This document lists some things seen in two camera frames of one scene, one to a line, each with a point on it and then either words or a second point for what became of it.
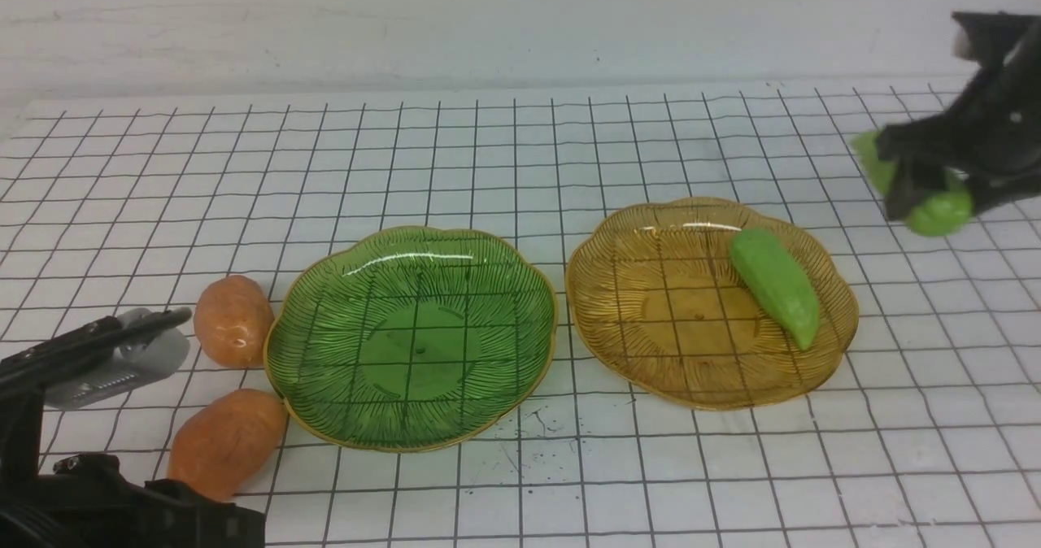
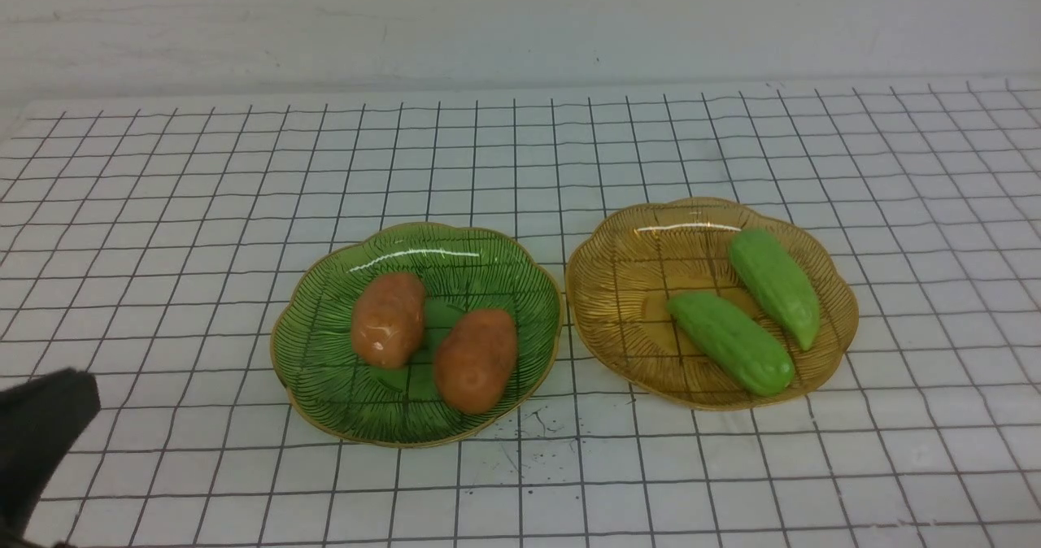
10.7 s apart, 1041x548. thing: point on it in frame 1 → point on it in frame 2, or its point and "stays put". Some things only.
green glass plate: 408,338 stays put
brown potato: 222,445 → 474,359
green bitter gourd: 779,282 stays put
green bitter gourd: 939,213 → 731,347
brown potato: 233,320 → 387,319
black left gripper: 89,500 → 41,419
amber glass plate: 658,307 stays put
